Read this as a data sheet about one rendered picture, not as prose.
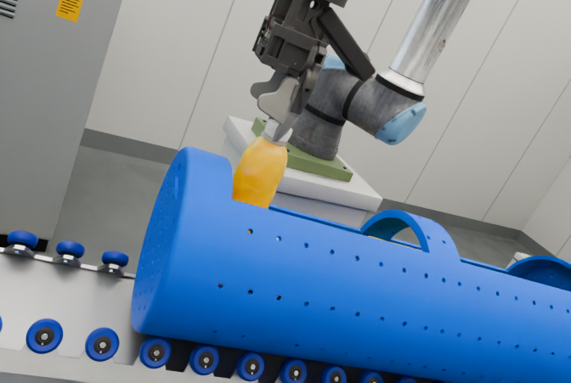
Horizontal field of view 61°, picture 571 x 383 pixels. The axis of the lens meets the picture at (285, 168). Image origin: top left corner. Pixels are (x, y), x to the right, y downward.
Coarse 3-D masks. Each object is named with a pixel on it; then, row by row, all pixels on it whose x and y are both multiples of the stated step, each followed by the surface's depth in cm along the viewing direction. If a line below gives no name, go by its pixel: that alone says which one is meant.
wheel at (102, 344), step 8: (104, 328) 68; (88, 336) 67; (96, 336) 67; (104, 336) 68; (112, 336) 68; (88, 344) 67; (96, 344) 67; (104, 344) 67; (112, 344) 68; (88, 352) 66; (96, 352) 67; (104, 352) 67; (112, 352) 68; (96, 360) 67; (104, 360) 67
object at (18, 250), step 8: (0, 248) 81; (8, 248) 79; (16, 248) 79; (24, 248) 79; (32, 256) 82; (40, 256) 83; (56, 256) 83; (64, 256) 81; (72, 256) 82; (64, 264) 85; (72, 264) 84; (80, 264) 85; (112, 264) 84; (104, 272) 87; (112, 272) 85; (120, 272) 86
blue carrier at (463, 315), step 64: (192, 192) 64; (192, 256) 62; (256, 256) 65; (320, 256) 69; (384, 256) 74; (448, 256) 80; (192, 320) 65; (256, 320) 67; (320, 320) 70; (384, 320) 73; (448, 320) 77; (512, 320) 82
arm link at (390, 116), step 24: (432, 0) 98; (456, 0) 96; (432, 24) 98; (456, 24) 101; (408, 48) 102; (432, 48) 100; (384, 72) 105; (408, 72) 102; (360, 96) 107; (384, 96) 104; (408, 96) 103; (360, 120) 108; (384, 120) 104; (408, 120) 103
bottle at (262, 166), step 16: (256, 144) 70; (272, 144) 70; (240, 160) 72; (256, 160) 69; (272, 160) 69; (240, 176) 71; (256, 176) 70; (272, 176) 70; (240, 192) 71; (256, 192) 71; (272, 192) 72
